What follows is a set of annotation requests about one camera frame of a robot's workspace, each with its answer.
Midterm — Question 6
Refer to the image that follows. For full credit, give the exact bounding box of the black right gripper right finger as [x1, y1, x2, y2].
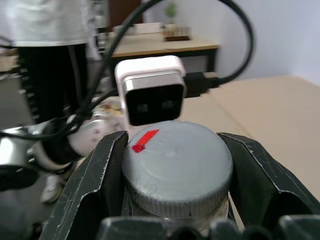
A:
[216, 132, 320, 229]

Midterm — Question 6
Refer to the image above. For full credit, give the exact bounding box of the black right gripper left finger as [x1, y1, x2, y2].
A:
[39, 130, 129, 240]

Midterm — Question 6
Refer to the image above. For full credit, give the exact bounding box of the clear glass jar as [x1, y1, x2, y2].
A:
[129, 194, 230, 232]

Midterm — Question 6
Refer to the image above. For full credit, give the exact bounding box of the grey jar lid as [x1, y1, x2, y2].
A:
[121, 120, 234, 219]

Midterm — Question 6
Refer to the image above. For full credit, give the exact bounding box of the white flat box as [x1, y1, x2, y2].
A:
[133, 22, 163, 35]

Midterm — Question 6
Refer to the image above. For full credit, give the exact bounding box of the brown wooden rack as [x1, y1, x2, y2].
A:
[163, 25, 191, 42]

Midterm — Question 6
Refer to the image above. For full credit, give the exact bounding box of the person in white shirt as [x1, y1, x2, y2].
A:
[0, 0, 113, 204]

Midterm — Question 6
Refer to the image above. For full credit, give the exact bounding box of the small green potted plant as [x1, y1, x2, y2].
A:
[164, 2, 179, 29]

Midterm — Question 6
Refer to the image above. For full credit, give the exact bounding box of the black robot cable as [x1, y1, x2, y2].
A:
[0, 0, 255, 141]

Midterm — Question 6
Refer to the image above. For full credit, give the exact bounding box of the white depth camera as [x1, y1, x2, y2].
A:
[66, 55, 186, 157]

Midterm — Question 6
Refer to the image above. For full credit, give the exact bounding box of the wooden table with black frame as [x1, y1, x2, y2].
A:
[107, 31, 221, 76]

